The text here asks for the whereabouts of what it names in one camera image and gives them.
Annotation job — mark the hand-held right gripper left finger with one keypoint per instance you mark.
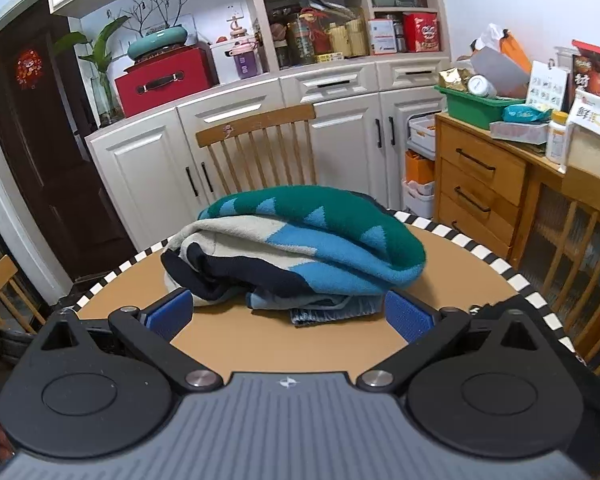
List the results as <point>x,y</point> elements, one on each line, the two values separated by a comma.
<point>172,310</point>

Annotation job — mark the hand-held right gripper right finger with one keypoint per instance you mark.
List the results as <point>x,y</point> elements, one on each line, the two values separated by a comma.
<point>405,315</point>

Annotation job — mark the green blue navy knit cardigan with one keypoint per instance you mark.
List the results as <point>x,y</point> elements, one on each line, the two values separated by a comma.
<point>330,230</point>

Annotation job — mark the blue denim jeans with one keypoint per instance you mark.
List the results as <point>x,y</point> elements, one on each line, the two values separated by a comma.
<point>330,311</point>

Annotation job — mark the white cabinet with shelves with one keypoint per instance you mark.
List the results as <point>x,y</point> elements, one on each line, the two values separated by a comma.
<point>145,180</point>

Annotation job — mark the white plastic drawer trolley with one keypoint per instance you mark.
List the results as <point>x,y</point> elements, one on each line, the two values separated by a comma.
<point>420,160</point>

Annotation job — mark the wooden drawer cabinet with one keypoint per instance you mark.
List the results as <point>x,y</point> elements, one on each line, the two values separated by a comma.
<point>480,170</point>

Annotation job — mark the wooden spindle-back chair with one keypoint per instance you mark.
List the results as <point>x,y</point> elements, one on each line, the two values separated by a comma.
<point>0,280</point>
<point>255,127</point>
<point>575,240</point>

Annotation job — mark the dark wooden door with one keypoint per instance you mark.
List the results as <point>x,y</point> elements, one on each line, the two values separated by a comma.
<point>45,160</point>

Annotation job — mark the green plastic tray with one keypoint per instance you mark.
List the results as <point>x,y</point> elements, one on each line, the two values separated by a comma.
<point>467,107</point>

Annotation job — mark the red storage box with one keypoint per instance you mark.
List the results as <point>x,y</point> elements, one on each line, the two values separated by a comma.
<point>160,82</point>

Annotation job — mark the white pill bottle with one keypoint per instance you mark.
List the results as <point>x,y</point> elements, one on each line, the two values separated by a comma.
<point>556,137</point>

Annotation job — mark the teal packet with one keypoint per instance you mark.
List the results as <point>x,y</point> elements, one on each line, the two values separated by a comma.
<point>527,114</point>

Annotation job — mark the gold foil bag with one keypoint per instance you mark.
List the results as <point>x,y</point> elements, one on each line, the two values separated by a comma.
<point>455,80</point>

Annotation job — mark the white carton box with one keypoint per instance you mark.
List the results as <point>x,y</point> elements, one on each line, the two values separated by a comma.
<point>592,140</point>

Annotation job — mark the purple water bottle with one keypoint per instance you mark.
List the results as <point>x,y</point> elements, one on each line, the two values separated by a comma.
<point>245,62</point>

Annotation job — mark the grey flat board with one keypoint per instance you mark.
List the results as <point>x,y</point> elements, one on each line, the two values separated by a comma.
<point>500,74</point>

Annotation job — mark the teal pot with bare branches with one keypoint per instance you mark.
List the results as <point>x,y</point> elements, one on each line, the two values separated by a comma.
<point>157,42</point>

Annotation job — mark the green plant in glass vase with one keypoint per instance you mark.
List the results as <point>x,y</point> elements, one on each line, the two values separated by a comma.
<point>100,50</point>

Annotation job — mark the white desk calendar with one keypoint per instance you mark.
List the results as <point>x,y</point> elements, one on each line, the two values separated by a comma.
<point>547,85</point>

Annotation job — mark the white tin with red label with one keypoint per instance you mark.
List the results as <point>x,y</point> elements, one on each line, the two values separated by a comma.
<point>382,37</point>

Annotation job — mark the red door ornament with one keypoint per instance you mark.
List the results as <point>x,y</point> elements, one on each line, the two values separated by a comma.
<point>30,69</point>

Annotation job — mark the red snack box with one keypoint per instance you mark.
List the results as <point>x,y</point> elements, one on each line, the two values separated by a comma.
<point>421,32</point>

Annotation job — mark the orange and white plastic bag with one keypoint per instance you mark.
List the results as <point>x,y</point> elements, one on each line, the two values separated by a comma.
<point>510,45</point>

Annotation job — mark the brown printed box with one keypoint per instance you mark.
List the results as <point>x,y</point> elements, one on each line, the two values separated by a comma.
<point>597,70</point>

